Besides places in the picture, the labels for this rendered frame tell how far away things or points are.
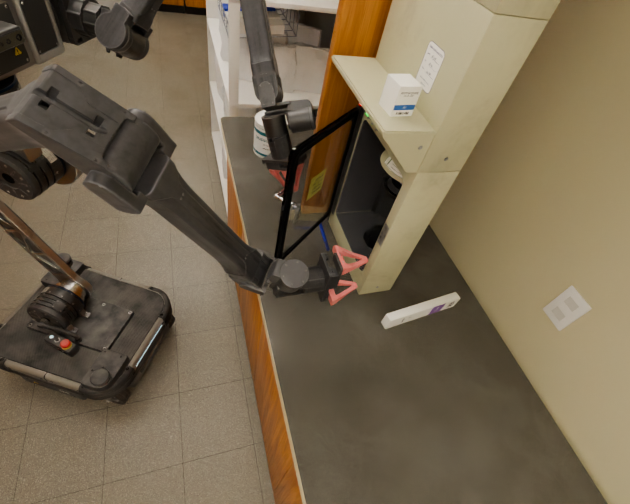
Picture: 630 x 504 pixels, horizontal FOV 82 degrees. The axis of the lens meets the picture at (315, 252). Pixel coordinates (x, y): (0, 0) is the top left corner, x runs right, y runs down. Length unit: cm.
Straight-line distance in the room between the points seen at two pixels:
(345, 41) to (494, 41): 41
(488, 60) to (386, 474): 86
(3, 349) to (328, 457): 148
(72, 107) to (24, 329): 162
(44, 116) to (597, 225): 105
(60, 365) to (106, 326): 22
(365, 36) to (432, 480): 106
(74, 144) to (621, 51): 103
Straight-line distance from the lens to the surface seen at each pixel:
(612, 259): 106
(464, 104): 77
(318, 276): 77
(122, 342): 185
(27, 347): 198
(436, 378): 110
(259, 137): 150
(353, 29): 102
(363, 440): 97
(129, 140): 48
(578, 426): 125
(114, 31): 108
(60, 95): 48
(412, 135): 74
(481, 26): 72
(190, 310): 216
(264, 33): 97
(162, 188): 51
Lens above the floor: 184
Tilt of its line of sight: 49 degrees down
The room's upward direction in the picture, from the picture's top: 15 degrees clockwise
